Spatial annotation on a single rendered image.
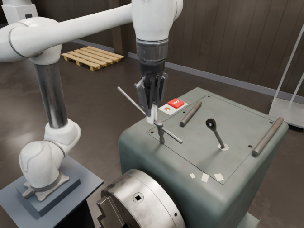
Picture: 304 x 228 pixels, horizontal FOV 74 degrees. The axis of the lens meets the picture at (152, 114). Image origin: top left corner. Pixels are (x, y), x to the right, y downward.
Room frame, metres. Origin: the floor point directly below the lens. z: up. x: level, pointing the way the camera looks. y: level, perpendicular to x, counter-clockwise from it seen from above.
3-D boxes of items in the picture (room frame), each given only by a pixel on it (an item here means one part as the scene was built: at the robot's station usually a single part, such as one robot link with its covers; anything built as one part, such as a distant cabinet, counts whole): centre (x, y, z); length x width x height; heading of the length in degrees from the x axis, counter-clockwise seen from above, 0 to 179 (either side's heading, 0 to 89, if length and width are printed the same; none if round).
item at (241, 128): (0.66, -0.23, 1.06); 0.59 x 0.48 x 0.39; 134
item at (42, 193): (0.71, 0.61, 0.83); 0.22 x 0.18 x 0.06; 144
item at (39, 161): (0.73, 0.60, 0.97); 0.18 x 0.16 x 0.22; 163
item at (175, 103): (0.84, -0.12, 1.26); 0.06 x 0.06 x 0.02; 44
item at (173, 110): (0.82, -0.10, 1.23); 0.13 x 0.08 x 0.06; 134
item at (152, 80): (0.57, 0.01, 1.47); 0.04 x 0.01 x 0.11; 44
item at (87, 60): (4.85, 1.46, 0.06); 1.37 x 0.91 x 0.12; 54
